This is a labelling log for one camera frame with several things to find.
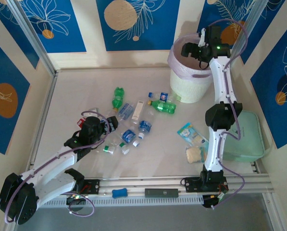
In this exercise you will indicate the aluminium frame post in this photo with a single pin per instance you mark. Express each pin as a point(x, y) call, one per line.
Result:
point(34, 36)
point(255, 14)

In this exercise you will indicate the mint green tray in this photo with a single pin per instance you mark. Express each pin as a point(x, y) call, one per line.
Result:
point(249, 134)

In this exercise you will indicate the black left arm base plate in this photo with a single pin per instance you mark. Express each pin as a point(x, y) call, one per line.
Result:
point(92, 186)

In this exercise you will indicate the Pepsi label plastic bottle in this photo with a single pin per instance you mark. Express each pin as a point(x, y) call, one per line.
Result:
point(163, 96)

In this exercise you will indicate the cream waste bin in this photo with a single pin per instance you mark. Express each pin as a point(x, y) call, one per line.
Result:
point(189, 89)

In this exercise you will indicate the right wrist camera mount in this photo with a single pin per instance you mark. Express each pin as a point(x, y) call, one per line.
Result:
point(202, 37)

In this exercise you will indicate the white carton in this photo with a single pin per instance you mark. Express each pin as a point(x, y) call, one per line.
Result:
point(137, 110)

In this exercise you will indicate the red packet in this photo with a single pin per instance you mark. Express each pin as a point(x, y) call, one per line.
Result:
point(80, 122)

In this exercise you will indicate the clear bottle with green label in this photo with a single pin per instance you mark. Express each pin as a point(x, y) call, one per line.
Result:
point(122, 146)
point(106, 149)

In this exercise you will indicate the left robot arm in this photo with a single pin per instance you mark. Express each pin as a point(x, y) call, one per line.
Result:
point(16, 199)

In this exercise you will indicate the aluminium frame rail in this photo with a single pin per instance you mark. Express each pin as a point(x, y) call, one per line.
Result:
point(138, 184)

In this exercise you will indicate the small circuit board with LEDs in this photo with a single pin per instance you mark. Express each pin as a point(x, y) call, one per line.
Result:
point(211, 201)
point(76, 197)

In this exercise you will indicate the blue bone-shaped sponge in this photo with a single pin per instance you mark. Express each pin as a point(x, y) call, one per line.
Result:
point(119, 193)

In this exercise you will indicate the white bin with pink liner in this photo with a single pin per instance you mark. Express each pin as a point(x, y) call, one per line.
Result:
point(181, 63)

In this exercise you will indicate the clear cracker packet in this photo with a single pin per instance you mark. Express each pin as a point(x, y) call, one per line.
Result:
point(193, 155)

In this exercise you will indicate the clear bottle with blue label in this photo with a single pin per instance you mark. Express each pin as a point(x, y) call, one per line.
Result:
point(145, 125)
point(125, 110)
point(128, 136)

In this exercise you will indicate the black rectangular device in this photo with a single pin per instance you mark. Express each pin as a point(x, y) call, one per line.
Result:
point(161, 193)

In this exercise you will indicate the green plastic bottle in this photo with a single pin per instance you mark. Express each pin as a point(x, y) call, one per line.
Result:
point(118, 96)
point(165, 107)

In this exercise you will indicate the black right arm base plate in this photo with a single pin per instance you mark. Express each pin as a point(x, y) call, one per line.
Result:
point(190, 185)

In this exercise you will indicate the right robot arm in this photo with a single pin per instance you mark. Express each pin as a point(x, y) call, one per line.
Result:
point(223, 115)

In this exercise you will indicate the light blue snack packet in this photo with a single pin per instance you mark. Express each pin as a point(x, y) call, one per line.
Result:
point(190, 134)

